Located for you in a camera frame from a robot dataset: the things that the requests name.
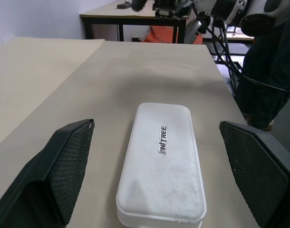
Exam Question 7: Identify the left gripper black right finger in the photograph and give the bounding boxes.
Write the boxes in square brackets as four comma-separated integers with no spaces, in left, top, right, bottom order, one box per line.
[219,120,290,228]

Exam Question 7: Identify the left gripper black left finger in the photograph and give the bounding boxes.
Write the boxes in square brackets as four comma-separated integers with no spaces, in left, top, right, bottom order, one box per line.
[0,118,96,228]

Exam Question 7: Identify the white plastic pencil case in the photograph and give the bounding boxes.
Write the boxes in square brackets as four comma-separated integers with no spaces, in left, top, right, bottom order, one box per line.
[116,102,207,228]

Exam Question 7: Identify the person in dark clothes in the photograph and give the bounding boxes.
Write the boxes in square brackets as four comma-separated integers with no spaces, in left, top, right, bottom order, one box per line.
[235,18,290,133]

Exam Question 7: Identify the orange cloth bundle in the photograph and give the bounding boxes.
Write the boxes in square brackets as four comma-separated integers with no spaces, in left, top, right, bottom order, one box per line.
[145,25,179,44]

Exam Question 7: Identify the black framed beige table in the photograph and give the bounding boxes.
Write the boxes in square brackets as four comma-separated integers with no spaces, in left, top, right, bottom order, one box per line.
[79,0,191,45]

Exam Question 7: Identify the black machine on table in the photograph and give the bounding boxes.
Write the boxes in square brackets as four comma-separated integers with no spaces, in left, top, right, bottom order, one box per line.
[152,0,191,19]

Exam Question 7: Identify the small black box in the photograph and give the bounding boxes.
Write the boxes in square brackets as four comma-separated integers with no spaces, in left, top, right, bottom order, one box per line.
[116,1,131,10]

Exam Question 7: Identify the black angular device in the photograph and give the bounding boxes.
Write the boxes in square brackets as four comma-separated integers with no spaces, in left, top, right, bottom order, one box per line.
[131,0,148,12]

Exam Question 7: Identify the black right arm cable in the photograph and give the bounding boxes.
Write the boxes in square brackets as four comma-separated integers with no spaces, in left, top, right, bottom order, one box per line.
[205,14,243,79]
[240,72,290,96]

